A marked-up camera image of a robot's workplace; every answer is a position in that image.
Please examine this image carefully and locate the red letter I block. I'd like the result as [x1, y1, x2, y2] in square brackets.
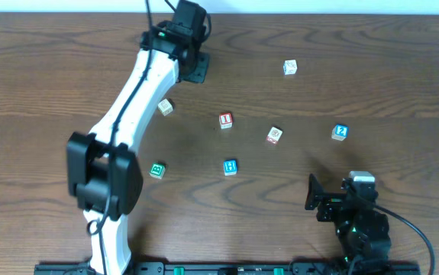
[219, 112, 233, 129]

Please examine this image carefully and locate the blue number 2 block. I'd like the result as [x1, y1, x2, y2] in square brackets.
[331, 124, 349, 141]

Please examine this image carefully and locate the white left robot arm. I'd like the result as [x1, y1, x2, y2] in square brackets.
[66, 21, 211, 274]

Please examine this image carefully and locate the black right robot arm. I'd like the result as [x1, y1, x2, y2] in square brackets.
[305, 171, 391, 274]

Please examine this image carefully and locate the plain beige wooden block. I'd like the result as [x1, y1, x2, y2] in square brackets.
[158, 99, 173, 116]

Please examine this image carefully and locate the red-edged picture block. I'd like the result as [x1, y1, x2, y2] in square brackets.
[266, 126, 283, 144]

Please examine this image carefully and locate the blue letter H block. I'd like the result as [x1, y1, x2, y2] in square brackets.
[223, 159, 237, 176]

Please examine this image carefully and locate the white picture block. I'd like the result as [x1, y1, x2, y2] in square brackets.
[283, 60, 298, 75]

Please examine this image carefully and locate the green letter B block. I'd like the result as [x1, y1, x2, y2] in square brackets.
[149, 163, 166, 179]

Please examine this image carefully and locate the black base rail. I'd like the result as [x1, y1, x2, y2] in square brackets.
[34, 262, 421, 275]

